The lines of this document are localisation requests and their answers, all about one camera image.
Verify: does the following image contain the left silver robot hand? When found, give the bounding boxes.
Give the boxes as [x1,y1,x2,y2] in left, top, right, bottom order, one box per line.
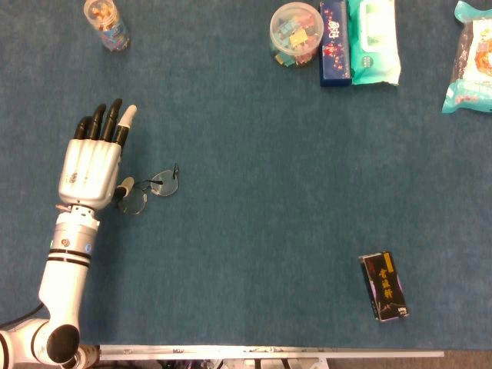
[57,98,138,212]

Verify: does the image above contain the thin-framed eyeglasses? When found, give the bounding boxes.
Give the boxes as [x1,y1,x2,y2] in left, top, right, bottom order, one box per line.
[117,162,181,214]

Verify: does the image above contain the clear snack jar blue label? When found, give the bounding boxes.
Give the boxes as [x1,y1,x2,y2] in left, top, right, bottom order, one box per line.
[83,0,131,54]

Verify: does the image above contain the blue felt table cloth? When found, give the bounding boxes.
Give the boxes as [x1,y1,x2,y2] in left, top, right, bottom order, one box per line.
[0,0,492,351]

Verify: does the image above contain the brown tape roll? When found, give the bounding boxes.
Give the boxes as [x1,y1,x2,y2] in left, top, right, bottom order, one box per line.
[75,344,101,369]

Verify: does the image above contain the clear tub of binder clips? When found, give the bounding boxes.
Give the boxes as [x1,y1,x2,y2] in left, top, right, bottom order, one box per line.
[269,2,325,68]

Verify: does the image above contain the dark blue rectangular box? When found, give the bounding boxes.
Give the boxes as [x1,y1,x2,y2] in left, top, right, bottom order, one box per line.
[319,0,353,88]

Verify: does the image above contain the green wet wipes pack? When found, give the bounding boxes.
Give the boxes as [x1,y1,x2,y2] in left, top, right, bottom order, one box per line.
[347,0,402,86]

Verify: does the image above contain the black box gold lettering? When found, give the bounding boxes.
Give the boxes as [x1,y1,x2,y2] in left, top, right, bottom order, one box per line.
[358,251,410,323]

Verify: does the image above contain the teal packaged food bag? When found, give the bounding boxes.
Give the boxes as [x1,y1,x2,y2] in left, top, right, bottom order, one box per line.
[440,0,492,115]

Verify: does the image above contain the aluminium rail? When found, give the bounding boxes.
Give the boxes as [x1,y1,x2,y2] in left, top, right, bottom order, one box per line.
[98,344,445,362]

